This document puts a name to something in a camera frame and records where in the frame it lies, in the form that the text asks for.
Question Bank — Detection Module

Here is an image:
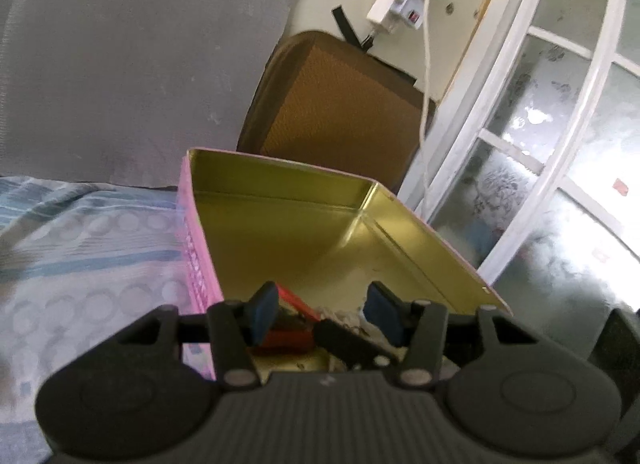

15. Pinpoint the black tape strip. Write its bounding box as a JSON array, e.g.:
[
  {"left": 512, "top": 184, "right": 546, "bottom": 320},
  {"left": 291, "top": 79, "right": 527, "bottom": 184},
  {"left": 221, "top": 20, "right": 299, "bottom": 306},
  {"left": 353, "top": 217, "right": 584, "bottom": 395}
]
[{"left": 331, "top": 6, "right": 375, "bottom": 51}]

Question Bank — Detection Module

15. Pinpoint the white plug adapter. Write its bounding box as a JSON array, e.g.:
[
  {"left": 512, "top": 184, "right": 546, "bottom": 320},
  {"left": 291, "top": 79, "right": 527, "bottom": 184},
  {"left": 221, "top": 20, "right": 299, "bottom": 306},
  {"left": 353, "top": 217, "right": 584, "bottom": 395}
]
[{"left": 366, "top": 0, "right": 402, "bottom": 34}]

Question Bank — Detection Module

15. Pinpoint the crumpled white paper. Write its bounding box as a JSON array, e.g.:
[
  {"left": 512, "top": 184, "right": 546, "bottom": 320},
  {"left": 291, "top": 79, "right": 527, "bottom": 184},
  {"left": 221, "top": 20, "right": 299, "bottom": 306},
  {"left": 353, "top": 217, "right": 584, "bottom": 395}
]
[{"left": 320, "top": 304, "right": 401, "bottom": 361}]

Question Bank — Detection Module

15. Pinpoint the grey wall sheet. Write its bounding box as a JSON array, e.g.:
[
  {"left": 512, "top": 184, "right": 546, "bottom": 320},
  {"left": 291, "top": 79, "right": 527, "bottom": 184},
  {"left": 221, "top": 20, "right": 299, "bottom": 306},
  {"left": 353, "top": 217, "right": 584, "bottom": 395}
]
[{"left": 0, "top": 0, "right": 323, "bottom": 191}]

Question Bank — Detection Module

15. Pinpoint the white window frame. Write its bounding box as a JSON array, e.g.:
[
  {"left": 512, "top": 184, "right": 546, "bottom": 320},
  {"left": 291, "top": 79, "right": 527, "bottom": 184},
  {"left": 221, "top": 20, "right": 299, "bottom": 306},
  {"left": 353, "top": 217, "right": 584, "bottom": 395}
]
[{"left": 400, "top": 0, "right": 640, "bottom": 287}]

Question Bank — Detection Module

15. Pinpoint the thin white cable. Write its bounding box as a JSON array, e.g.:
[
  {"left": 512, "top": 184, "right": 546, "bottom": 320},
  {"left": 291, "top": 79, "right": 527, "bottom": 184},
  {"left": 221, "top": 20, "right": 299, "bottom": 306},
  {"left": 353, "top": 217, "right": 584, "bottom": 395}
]
[{"left": 418, "top": 0, "right": 442, "bottom": 217}]

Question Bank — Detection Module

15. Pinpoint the small red box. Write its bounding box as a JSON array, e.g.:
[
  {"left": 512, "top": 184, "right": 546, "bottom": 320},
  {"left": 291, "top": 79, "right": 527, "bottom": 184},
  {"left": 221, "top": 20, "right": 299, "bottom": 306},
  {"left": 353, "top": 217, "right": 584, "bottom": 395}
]
[{"left": 260, "top": 285, "right": 323, "bottom": 352}]

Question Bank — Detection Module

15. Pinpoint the pink tin box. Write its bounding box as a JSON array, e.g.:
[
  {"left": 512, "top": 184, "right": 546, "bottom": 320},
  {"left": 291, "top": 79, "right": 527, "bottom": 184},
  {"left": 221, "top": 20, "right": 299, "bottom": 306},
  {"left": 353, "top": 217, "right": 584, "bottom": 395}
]
[{"left": 175, "top": 146, "right": 513, "bottom": 385}]

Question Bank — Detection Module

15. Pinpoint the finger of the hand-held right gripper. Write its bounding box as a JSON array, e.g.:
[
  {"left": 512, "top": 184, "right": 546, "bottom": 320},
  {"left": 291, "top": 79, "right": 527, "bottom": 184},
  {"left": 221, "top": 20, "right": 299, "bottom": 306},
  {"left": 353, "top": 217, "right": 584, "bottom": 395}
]
[{"left": 314, "top": 320, "right": 401, "bottom": 370}]

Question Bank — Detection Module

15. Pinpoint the blue patterned bedsheet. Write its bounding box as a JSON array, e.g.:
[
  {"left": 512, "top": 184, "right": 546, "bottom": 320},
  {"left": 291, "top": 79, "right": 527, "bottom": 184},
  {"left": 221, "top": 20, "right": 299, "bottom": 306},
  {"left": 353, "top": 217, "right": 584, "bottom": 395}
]
[{"left": 0, "top": 175, "right": 217, "bottom": 451}]

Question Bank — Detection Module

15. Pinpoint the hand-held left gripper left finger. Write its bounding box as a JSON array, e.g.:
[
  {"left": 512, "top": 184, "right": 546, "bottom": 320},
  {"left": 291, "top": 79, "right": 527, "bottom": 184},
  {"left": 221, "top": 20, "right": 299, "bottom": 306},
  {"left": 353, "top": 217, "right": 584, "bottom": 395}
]
[{"left": 107, "top": 281, "right": 279, "bottom": 391}]

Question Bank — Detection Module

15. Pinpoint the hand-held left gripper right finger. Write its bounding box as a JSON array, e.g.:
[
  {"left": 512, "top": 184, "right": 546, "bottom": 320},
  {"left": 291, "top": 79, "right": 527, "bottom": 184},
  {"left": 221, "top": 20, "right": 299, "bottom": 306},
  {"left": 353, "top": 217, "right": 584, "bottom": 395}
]
[{"left": 362, "top": 281, "right": 566, "bottom": 390}]

